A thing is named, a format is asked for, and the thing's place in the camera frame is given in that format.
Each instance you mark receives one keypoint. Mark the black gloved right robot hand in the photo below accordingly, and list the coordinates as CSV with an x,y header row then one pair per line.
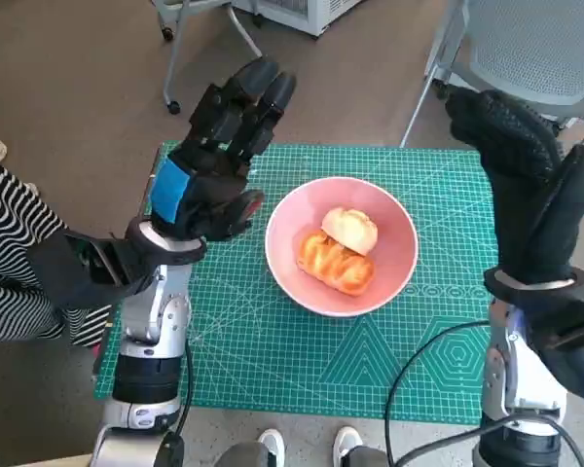
x,y
525,214

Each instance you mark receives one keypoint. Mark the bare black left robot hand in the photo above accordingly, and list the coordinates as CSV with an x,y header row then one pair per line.
x,y
214,194

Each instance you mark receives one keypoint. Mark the pink bowl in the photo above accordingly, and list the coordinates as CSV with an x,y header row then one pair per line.
x,y
394,219

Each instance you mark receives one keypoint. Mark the pale round bread bun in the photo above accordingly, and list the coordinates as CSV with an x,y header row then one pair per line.
x,y
350,228

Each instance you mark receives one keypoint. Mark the orange striped bread loaf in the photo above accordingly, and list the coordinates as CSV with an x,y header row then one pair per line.
x,y
336,267

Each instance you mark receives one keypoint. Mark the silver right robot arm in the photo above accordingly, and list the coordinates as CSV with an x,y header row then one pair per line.
x,y
516,370

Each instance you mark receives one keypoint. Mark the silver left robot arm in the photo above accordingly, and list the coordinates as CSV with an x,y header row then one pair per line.
x,y
146,311

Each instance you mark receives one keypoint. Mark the grey mesh chair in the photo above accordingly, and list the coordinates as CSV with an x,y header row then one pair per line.
x,y
530,48

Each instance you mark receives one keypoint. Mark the green cutting mat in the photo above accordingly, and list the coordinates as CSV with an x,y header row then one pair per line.
x,y
272,360

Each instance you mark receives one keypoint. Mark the person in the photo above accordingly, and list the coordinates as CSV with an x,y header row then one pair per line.
x,y
14,233

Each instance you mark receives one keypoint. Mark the white cabinet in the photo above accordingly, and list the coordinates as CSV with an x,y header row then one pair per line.
x,y
316,14

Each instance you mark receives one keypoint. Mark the white foot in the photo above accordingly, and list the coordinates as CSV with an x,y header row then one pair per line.
x,y
346,441
271,443

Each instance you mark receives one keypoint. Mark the dark grey leg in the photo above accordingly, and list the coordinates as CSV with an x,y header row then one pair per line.
x,y
243,457
370,458

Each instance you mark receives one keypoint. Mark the grey frame with casters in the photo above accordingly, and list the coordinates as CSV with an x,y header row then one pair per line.
x,y
172,63

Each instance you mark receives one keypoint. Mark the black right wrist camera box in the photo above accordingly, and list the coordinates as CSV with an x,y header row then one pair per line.
x,y
574,350

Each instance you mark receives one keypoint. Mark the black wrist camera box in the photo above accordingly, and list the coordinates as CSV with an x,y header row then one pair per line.
x,y
574,350
68,277

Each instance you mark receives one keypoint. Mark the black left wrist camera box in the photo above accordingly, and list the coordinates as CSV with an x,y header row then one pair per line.
x,y
68,277

